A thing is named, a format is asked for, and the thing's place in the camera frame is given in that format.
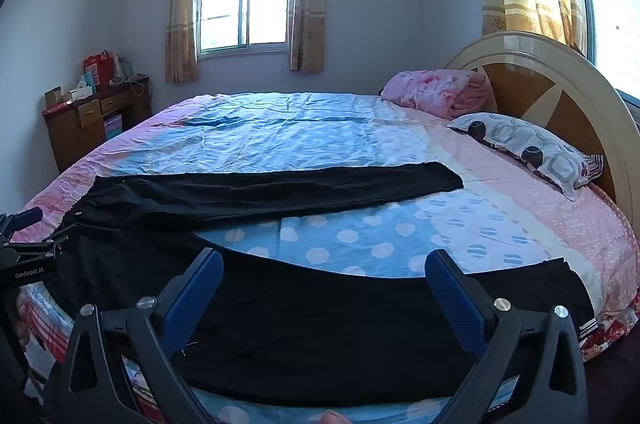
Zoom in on round bed with patterned sheet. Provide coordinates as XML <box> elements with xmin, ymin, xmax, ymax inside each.
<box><xmin>10</xmin><ymin>91</ymin><xmax>640</xmax><ymax>424</ymax></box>

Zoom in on red gift bag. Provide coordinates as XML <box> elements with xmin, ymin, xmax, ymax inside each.
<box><xmin>82</xmin><ymin>50</ymin><xmax>112</xmax><ymax>87</ymax></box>

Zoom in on black pants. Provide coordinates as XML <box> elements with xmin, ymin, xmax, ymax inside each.
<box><xmin>57</xmin><ymin>161</ymin><xmax>596</xmax><ymax>407</ymax></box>

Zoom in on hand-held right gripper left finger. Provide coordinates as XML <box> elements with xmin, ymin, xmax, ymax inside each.
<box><xmin>45</xmin><ymin>248</ymin><xmax>225</xmax><ymax>424</ymax></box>

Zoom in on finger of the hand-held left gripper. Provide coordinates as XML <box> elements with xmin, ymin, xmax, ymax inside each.
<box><xmin>0</xmin><ymin>207</ymin><xmax>44</xmax><ymax>235</ymax></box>
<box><xmin>42</xmin><ymin>225</ymin><xmax>82</xmax><ymax>252</ymax></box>

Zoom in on large window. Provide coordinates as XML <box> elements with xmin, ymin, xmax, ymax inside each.
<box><xmin>559</xmin><ymin>0</ymin><xmax>640</xmax><ymax>107</ymax></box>

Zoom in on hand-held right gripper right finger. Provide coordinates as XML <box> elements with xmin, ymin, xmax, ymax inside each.
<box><xmin>425</xmin><ymin>249</ymin><xmax>591</xmax><ymax>424</ymax></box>

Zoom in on grey patterned pillow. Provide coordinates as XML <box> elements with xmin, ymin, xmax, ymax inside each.
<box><xmin>446</xmin><ymin>113</ymin><xmax>593</xmax><ymax>202</ymax></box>

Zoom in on wooden desk with drawers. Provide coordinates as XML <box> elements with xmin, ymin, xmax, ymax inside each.
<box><xmin>42</xmin><ymin>75</ymin><xmax>153</xmax><ymax>175</ymax></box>

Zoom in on cream and wood headboard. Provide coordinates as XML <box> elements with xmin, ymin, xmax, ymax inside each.
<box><xmin>442</xmin><ymin>31</ymin><xmax>640</xmax><ymax>206</ymax></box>

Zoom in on person's left hand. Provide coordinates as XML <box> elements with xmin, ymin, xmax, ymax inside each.
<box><xmin>15</xmin><ymin>293</ymin><xmax>32</xmax><ymax>350</ymax></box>

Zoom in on folded pink floral blanket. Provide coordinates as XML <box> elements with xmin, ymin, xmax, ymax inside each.
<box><xmin>381</xmin><ymin>68</ymin><xmax>493</xmax><ymax>121</ymax></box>

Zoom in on striped pillow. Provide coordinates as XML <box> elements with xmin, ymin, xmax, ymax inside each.
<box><xmin>575</xmin><ymin>153</ymin><xmax>606</xmax><ymax>191</ymax></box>

